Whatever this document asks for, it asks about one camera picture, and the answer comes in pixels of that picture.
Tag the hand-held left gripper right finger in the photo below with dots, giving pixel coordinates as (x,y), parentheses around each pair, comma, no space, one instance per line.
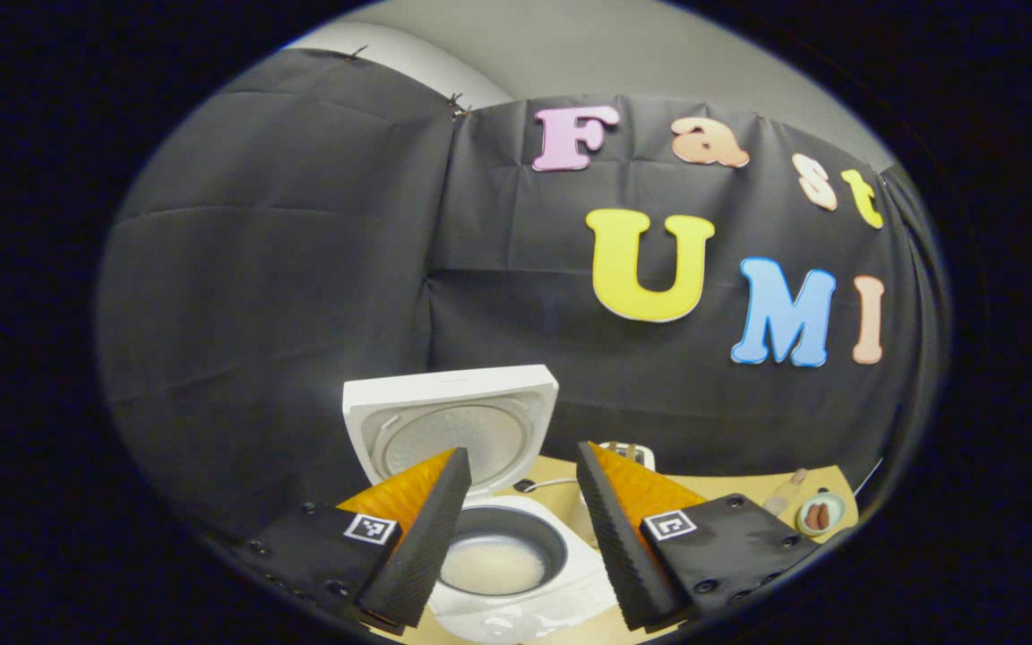
(619,546)

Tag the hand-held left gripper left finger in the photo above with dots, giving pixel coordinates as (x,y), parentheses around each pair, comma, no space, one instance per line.
(426,546)

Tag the white rice cooker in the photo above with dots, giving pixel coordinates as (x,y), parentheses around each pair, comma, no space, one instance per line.
(480,403)

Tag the reddish brown sausage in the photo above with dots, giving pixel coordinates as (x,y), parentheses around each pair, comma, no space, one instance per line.
(823,515)
(812,517)

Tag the pale green plate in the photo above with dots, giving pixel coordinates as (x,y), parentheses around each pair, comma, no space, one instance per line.
(834,524)

